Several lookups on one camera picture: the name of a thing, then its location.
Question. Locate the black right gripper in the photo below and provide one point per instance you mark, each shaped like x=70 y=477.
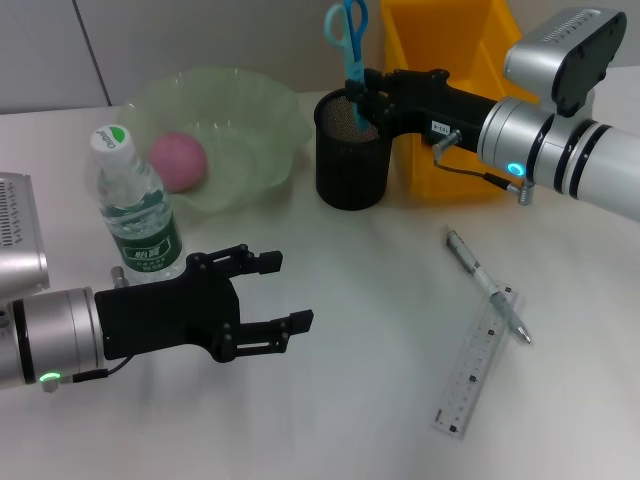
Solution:
x=440 y=110

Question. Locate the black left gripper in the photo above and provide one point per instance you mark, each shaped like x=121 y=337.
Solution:
x=165 y=315

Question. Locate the blue scissors with sheath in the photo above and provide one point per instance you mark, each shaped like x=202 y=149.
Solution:
x=355 y=60

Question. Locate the green label water bottle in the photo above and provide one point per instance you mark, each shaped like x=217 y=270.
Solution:
x=145 y=240

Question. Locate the pink peach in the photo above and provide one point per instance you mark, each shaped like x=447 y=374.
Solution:
x=177 y=162

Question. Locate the silver white pen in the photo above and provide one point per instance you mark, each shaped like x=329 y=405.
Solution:
x=485 y=282

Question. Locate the clear plastic ruler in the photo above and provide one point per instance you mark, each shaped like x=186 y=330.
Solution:
x=470 y=380

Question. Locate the black mesh pen holder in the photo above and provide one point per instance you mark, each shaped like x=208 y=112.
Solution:
x=350 y=170

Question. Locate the translucent green fruit bowl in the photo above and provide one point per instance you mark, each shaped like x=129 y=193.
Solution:
x=240 y=130

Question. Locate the yellow plastic bin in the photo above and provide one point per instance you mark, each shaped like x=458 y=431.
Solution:
x=425 y=30

